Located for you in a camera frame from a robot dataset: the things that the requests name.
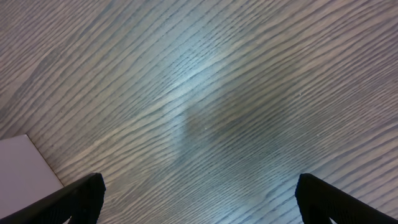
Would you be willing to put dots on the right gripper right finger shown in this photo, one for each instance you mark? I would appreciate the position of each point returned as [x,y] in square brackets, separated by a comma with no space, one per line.
[322,203]

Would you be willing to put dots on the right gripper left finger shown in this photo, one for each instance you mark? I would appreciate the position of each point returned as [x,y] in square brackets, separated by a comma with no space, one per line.
[78,203]

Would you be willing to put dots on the white cardboard box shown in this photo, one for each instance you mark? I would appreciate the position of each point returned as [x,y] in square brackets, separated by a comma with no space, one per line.
[25,175]

